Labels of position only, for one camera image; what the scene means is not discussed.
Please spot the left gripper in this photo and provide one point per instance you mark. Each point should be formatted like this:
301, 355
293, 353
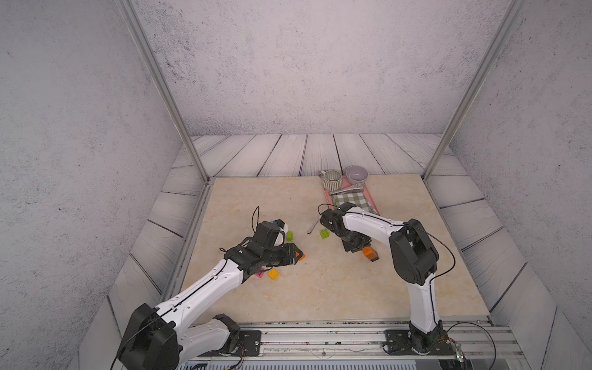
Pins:
290, 257

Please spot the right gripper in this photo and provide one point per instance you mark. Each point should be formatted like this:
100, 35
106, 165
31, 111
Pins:
362, 243

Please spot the brown brick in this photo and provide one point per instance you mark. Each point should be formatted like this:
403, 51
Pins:
373, 257

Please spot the yellow small brick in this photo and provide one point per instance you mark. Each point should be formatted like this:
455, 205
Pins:
273, 274

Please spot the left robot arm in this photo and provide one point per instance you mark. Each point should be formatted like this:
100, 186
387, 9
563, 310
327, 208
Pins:
164, 336

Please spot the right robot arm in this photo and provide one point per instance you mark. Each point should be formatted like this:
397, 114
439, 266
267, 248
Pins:
415, 260

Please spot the green checkered cloth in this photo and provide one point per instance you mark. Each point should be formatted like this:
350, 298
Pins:
358, 199

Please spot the metal tongs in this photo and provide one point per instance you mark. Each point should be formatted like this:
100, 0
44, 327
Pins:
355, 188

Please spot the pink tray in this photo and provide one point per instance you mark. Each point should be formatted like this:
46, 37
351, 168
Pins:
365, 192

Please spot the ribbed grey cup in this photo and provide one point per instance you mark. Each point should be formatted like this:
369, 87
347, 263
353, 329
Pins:
331, 180

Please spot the purple bowl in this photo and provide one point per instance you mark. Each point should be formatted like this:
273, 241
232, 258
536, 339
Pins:
356, 174

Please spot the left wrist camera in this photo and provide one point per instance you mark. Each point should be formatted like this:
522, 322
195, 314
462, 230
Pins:
271, 233

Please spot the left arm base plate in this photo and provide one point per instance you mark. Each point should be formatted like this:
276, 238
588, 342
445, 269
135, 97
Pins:
248, 345

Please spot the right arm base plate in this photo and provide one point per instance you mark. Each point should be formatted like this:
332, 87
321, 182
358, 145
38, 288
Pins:
399, 343

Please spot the aluminium front rail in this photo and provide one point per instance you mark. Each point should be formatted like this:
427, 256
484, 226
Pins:
358, 345

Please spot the right aluminium frame post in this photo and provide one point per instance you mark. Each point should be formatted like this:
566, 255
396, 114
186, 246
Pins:
479, 77

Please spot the aluminium frame post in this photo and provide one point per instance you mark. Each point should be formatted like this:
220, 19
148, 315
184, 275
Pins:
147, 54
479, 77

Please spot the left aluminium frame post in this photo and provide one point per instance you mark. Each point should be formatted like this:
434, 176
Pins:
147, 54

